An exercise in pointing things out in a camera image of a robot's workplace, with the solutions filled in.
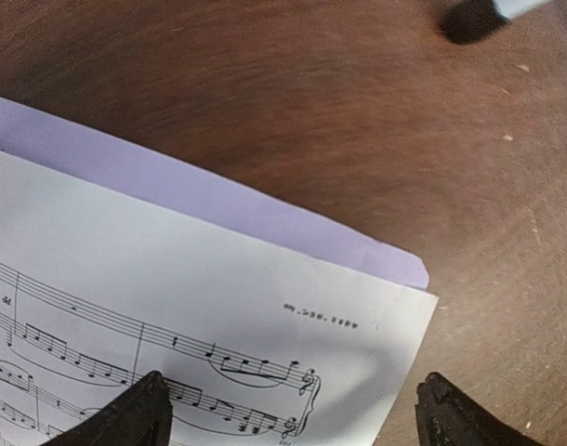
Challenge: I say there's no lavender bottom paper sheet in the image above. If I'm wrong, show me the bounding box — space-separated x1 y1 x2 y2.
0 98 429 290

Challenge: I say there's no sheet music page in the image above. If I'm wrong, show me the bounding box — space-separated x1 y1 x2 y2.
0 151 437 445

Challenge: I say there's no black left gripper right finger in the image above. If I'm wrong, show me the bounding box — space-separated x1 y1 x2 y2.
415 372 541 446

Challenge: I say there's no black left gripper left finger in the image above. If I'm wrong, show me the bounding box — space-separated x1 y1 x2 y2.
46 371 173 446

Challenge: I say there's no white perforated music stand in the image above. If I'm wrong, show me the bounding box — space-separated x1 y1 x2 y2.
437 0 557 46

